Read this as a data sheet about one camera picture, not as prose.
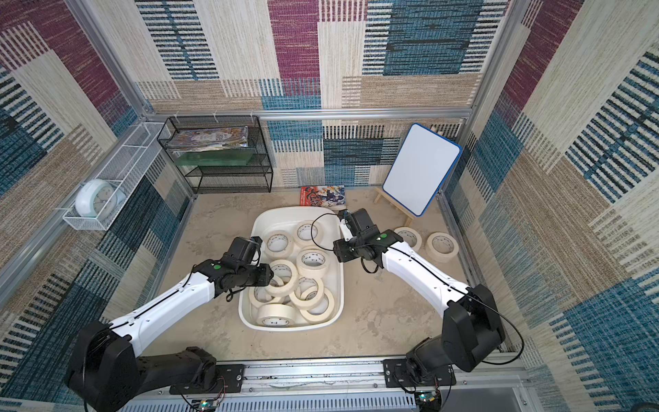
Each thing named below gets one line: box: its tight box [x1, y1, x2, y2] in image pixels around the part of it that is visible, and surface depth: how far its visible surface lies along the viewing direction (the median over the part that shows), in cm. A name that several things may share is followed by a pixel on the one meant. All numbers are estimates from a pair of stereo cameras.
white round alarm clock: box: [74, 178, 127, 219], surface depth 64 cm
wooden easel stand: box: [373, 187, 414, 227], surface depth 108 cm
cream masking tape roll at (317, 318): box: [299, 287, 336, 324], surface depth 84 cm
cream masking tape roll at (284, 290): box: [265, 259, 299, 297], surface depth 83 cm
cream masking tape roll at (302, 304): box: [289, 275, 325, 309], surface depth 83 cm
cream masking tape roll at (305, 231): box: [293, 220, 321, 246], surface depth 105 cm
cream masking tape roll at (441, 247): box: [425, 231, 460, 263], surface depth 102 cm
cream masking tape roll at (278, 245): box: [263, 230, 295, 259], surface depth 102 cm
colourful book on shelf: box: [165, 126, 249, 152], surface depth 83 cm
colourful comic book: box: [300, 185, 347, 212], surface depth 117 cm
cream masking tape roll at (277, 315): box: [255, 302, 297, 328], surface depth 80 cm
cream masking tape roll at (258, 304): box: [248, 285, 285, 309], surface depth 83 cm
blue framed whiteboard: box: [381, 122, 463, 218], surface depth 93 cm
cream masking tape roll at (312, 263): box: [296, 248, 330, 279], surface depth 87 cm
